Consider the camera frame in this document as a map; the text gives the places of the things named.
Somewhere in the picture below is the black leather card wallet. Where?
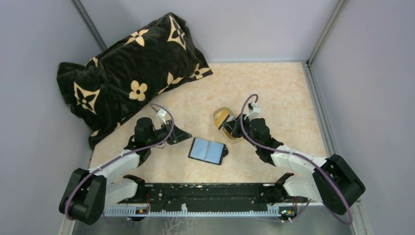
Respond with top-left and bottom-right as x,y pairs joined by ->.
188,138 -> 229,165

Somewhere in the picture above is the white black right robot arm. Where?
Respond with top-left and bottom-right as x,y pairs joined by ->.
214,114 -> 366,215

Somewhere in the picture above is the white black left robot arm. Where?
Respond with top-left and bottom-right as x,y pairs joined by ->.
59,117 -> 192,225

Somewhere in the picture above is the beige oval card holder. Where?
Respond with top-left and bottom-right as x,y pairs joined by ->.
213,107 -> 241,143

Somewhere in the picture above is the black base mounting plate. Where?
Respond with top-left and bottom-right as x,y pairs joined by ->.
115,183 -> 309,216

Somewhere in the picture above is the black floral pillow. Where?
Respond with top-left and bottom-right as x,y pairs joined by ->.
57,12 -> 212,148

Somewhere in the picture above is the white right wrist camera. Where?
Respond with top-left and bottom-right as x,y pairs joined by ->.
245,102 -> 261,120

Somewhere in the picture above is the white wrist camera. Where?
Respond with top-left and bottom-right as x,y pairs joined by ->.
157,108 -> 168,124
245,102 -> 261,120

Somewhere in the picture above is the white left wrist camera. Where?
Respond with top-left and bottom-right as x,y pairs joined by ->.
157,108 -> 168,124

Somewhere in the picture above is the aluminium right side rail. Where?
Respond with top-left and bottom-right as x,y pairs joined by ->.
301,61 -> 339,157

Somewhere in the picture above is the aluminium frame rail front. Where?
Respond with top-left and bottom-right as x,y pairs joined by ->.
67,183 -> 362,218

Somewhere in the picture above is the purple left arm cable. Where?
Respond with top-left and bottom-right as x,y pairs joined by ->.
64,103 -> 175,227

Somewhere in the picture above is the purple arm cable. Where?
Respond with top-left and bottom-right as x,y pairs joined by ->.
239,94 -> 354,225
64,103 -> 175,227

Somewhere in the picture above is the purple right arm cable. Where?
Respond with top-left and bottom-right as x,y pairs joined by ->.
239,94 -> 354,225

